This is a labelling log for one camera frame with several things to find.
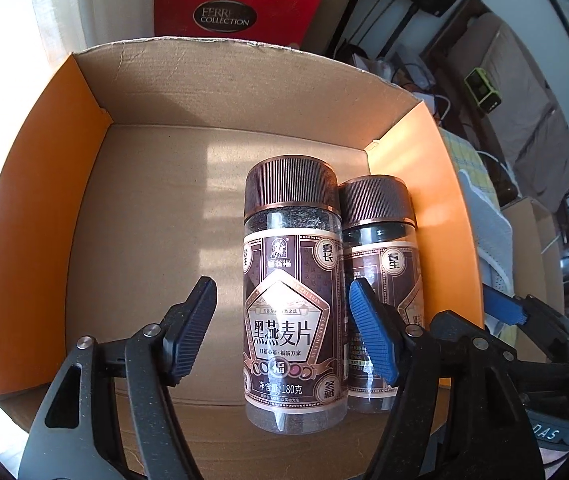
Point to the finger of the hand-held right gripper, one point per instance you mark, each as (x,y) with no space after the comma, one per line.
(514,311)

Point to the white mesh cloth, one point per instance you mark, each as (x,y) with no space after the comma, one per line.
(489,232)

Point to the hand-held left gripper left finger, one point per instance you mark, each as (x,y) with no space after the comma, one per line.
(193,332)

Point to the white curtain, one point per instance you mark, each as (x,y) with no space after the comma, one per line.
(89,2)

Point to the dark wooden sofa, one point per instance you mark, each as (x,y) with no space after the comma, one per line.
(456,30)

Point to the plain cardboard carton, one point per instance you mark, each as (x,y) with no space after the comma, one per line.
(534,240)

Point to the green handheld device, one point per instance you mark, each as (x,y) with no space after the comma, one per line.
(481,89)

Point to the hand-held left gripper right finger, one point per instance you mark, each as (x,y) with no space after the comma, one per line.
(372,332)

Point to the orange-lined cardboard box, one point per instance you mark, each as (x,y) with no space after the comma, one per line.
(164,210)

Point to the brown-lidded oat jar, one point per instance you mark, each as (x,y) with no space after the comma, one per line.
(289,270)
(379,232)

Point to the beige sofa cushion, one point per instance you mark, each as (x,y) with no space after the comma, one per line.
(514,75)

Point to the red chocolate gift bag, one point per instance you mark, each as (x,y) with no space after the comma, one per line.
(179,7)

